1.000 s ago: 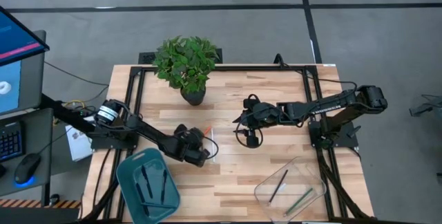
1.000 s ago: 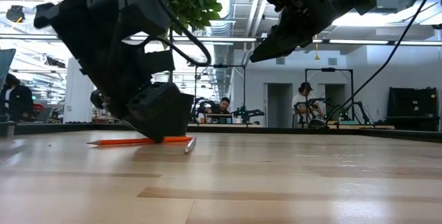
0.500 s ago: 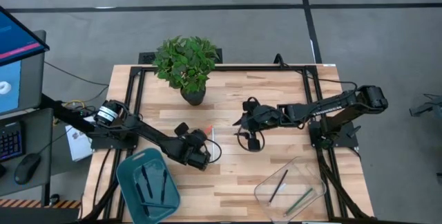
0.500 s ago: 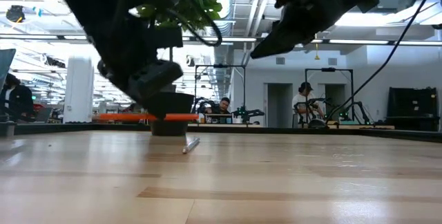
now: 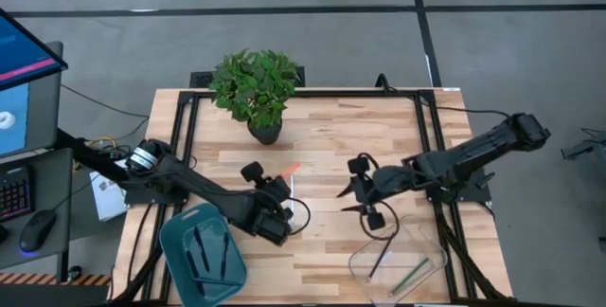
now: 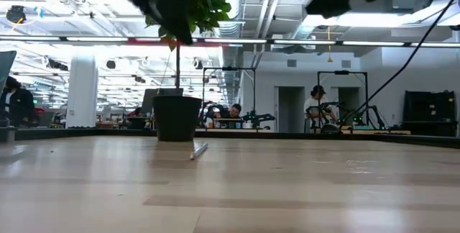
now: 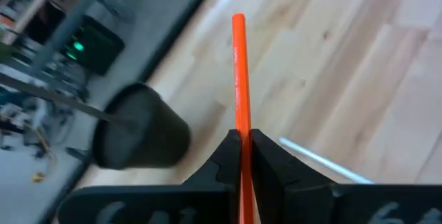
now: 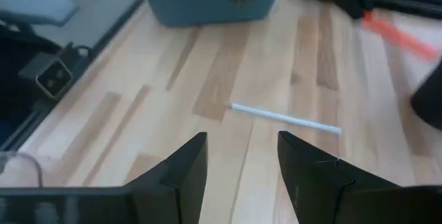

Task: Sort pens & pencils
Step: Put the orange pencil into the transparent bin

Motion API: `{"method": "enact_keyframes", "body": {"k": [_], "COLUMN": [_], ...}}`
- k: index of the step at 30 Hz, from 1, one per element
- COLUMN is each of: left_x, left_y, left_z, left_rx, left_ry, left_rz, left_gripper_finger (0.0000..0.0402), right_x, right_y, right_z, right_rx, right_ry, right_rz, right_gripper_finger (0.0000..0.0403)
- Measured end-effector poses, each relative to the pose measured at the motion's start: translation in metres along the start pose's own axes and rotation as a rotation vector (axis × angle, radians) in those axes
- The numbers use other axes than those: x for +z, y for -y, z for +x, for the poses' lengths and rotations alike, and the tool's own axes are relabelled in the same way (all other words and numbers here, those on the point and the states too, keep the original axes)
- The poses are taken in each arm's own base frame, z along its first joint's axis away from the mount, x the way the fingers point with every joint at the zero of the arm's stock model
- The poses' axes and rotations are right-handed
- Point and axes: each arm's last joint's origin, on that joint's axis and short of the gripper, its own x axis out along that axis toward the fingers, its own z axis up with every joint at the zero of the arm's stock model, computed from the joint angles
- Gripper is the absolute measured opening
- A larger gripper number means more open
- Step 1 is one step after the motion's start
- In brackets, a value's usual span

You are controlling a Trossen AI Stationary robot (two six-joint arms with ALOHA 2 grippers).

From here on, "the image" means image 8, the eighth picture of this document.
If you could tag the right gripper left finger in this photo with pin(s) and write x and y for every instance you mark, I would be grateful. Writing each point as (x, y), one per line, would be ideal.
(165, 200)

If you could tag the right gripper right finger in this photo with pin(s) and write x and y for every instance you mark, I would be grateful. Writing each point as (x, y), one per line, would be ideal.
(328, 196)

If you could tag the orange pencil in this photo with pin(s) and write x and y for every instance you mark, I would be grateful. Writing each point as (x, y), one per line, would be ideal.
(400, 39)

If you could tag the white pencil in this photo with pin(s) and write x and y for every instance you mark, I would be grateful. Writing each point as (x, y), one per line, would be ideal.
(286, 118)

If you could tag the teal plastic tray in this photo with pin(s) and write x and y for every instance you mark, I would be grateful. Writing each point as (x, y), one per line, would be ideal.
(207, 13)

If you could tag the grey chair armrest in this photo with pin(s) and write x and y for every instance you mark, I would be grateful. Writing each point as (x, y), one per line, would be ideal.
(34, 9)

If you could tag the black square frame cap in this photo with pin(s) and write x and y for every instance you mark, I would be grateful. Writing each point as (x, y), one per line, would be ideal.
(52, 77)

